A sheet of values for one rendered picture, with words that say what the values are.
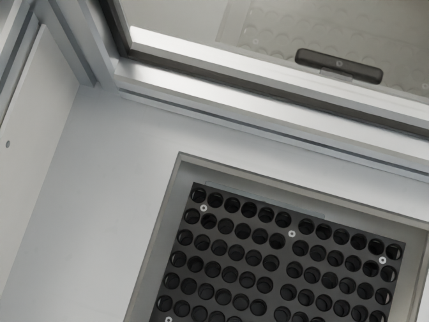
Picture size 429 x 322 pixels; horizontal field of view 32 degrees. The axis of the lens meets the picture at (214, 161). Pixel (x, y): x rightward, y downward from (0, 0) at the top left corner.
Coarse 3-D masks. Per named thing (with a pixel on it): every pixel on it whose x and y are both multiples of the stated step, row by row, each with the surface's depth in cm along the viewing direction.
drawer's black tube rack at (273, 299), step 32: (192, 224) 59; (224, 224) 62; (256, 224) 59; (288, 224) 62; (192, 256) 59; (224, 256) 58; (256, 256) 61; (288, 256) 58; (320, 256) 61; (352, 256) 58; (160, 288) 58; (192, 288) 61; (224, 288) 58; (256, 288) 58; (288, 288) 61; (320, 288) 58; (352, 288) 60; (384, 288) 57; (160, 320) 57; (192, 320) 57; (224, 320) 57; (256, 320) 57; (288, 320) 57; (320, 320) 60; (352, 320) 57; (384, 320) 57
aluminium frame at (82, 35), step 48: (0, 0) 44; (48, 0) 44; (96, 0) 45; (0, 48) 43; (96, 48) 49; (0, 96) 45; (144, 96) 55; (192, 96) 53; (240, 96) 52; (288, 96) 52; (336, 144) 52; (384, 144) 51
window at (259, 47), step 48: (144, 0) 44; (192, 0) 42; (240, 0) 40; (288, 0) 39; (336, 0) 37; (384, 0) 36; (144, 48) 51; (192, 48) 49; (240, 48) 46; (288, 48) 44; (336, 48) 42; (384, 48) 41; (336, 96) 49; (384, 96) 47
